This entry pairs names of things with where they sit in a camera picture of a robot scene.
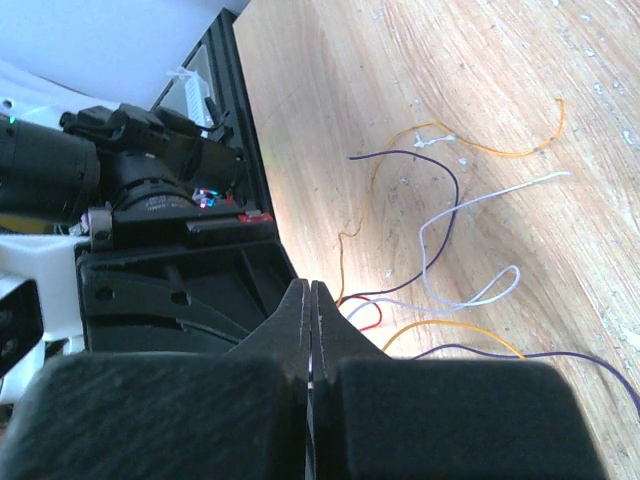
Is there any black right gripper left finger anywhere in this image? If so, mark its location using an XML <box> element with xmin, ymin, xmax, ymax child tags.
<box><xmin>1</xmin><ymin>280</ymin><xmax>310</xmax><ymax>479</ymax></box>

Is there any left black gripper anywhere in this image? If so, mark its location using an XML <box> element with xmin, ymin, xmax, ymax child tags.
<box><xmin>76</xmin><ymin>212</ymin><xmax>296</xmax><ymax>353</ymax></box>

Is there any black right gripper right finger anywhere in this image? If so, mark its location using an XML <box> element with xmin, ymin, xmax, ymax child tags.
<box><xmin>310</xmin><ymin>281</ymin><xmax>606</xmax><ymax>479</ymax></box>

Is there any white thin wire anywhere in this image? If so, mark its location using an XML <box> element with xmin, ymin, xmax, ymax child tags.
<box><xmin>344</xmin><ymin>171</ymin><xmax>574</xmax><ymax>321</ymax></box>

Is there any orange thin wire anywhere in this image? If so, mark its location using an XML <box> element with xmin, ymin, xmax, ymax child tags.
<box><xmin>335</xmin><ymin>97</ymin><xmax>566</xmax><ymax>362</ymax></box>

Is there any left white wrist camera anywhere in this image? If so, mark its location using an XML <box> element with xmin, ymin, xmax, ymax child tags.
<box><xmin>1</xmin><ymin>234</ymin><xmax>89</xmax><ymax>405</ymax></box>

